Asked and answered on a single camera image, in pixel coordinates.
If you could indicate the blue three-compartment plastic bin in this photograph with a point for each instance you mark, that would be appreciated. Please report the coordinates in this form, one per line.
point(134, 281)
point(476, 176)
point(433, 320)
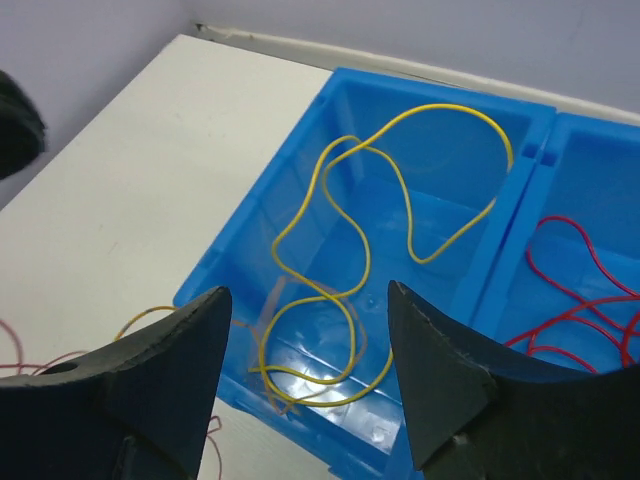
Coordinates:
point(515, 220)

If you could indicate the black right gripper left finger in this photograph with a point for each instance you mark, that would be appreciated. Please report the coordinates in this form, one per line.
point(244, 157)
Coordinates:
point(137, 408)

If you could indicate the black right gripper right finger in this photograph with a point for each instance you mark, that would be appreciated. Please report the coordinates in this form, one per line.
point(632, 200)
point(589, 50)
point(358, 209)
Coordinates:
point(475, 409)

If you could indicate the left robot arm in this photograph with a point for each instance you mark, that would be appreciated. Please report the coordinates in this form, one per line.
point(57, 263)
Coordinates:
point(22, 130)

